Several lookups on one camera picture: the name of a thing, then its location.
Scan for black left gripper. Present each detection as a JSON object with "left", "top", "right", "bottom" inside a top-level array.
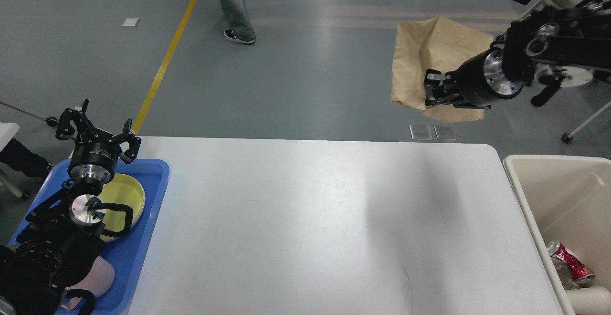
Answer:
[{"left": 55, "top": 98, "right": 142, "bottom": 184}]

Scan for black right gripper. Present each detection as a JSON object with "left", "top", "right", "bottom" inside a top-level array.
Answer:
[{"left": 423, "top": 48, "right": 524, "bottom": 109}]

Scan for brown paper bag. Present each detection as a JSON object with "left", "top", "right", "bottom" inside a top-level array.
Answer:
[{"left": 391, "top": 16, "right": 493, "bottom": 122}]

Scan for pink mug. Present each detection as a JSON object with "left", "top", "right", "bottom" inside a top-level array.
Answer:
[{"left": 66, "top": 256, "right": 116, "bottom": 298}]

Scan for crushed red soda can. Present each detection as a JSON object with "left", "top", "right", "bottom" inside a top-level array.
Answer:
[{"left": 547, "top": 240, "right": 596, "bottom": 285}]

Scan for aluminium foil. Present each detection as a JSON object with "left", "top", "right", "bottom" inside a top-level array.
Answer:
[{"left": 554, "top": 263, "right": 580, "bottom": 291}]

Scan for white paper cup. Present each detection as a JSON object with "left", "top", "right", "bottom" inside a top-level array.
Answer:
[{"left": 565, "top": 286, "right": 611, "bottom": 315}]

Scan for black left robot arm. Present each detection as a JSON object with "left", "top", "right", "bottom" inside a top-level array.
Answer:
[{"left": 0, "top": 99, "right": 141, "bottom": 315}]

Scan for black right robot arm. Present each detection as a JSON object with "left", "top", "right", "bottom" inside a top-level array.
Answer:
[{"left": 423, "top": 0, "right": 610, "bottom": 110}]

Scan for floor outlet plates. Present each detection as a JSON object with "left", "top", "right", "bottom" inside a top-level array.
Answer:
[{"left": 409, "top": 124, "right": 458, "bottom": 141}]

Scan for white chair leg with caster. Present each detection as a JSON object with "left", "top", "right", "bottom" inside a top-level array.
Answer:
[{"left": 0, "top": 99, "right": 58, "bottom": 126}]

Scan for beige plastic bin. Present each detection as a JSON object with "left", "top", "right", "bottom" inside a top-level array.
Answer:
[{"left": 503, "top": 156, "right": 611, "bottom": 315}]

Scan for person in jeans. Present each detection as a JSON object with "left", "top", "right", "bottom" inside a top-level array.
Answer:
[{"left": 220, "top": 0, "right": 257, "bottom": 45}]

